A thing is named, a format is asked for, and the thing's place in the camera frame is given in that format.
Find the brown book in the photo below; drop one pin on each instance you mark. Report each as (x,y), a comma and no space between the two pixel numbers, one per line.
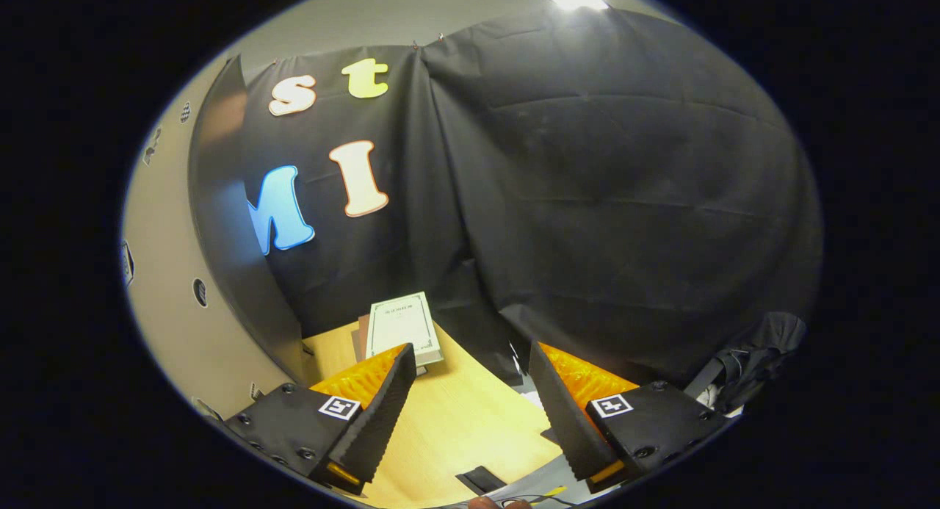
(363,340)

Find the small black flat object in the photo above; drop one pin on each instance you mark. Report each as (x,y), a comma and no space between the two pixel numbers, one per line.
(481,479)

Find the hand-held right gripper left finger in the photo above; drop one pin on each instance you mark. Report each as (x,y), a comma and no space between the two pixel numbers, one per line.
(382,413)

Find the pale green book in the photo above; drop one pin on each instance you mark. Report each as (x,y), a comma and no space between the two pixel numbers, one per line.
(400,325)

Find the black backdrop cloth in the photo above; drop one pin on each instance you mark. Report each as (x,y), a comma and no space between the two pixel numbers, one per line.
(624,200)

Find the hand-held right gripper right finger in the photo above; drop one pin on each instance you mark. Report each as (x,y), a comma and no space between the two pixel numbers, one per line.
(562,421)

